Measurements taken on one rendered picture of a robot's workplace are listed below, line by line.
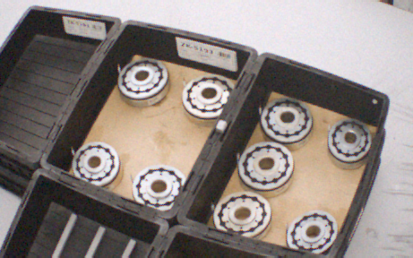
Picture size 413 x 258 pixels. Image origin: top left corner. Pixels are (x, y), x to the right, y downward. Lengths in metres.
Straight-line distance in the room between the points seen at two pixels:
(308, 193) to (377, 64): 0.50
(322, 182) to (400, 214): 0.25
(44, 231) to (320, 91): 0.63
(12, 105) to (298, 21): 0.75
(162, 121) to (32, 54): 0.41
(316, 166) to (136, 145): 0.35
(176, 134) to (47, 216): 0.33
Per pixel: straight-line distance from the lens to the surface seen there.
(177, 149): 1.63
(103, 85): 1.71
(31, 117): 1.75
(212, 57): 1.69
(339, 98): 1.63
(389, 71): 1.93
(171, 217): 1.43
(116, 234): 1.55
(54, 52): 1.87
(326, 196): 1.55
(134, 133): 1.66
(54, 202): 1.61
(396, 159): 1.77
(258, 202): 1.51
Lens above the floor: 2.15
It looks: 53 degrees down
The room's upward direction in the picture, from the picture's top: 8 degrees counter-clockwise
